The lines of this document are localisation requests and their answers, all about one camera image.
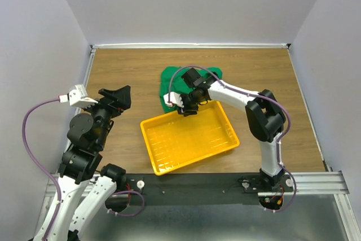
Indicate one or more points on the aluminium front rail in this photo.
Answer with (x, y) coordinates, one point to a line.
(307, 183)

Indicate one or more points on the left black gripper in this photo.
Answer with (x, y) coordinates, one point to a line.
(123, 96)

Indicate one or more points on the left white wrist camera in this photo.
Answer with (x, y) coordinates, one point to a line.
(78, 97)

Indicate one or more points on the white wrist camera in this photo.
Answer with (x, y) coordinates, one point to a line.
(78, 97)
(173, 99)

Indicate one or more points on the yellow plastic tray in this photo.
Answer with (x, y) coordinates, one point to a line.
(174, 141)

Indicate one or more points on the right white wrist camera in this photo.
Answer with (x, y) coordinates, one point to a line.
(173, 99)

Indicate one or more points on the green t shirt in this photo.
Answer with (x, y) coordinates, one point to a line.
(172, 80)

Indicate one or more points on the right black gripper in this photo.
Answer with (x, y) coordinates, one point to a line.
(186, 110)

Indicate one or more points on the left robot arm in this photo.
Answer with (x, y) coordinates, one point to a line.
(69, 213)

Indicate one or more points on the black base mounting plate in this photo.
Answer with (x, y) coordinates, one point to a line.
(206, 188)

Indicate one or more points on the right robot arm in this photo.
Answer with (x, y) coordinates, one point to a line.
(266, 117)

